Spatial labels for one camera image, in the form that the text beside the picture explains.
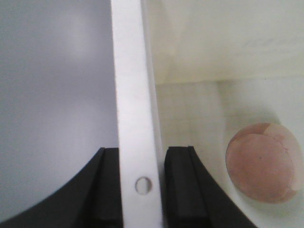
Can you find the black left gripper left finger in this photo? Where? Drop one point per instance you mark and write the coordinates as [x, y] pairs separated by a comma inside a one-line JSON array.
[[91, 199]]

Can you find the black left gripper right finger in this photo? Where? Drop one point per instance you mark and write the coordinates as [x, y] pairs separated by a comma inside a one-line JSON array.
[[193, 198]]

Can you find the pink plush peach toy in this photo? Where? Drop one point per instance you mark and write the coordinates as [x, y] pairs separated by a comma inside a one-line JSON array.
[[264, 161]]

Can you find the white plastic tote box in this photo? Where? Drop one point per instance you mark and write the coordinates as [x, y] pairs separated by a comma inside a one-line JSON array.
[[194, 72]]

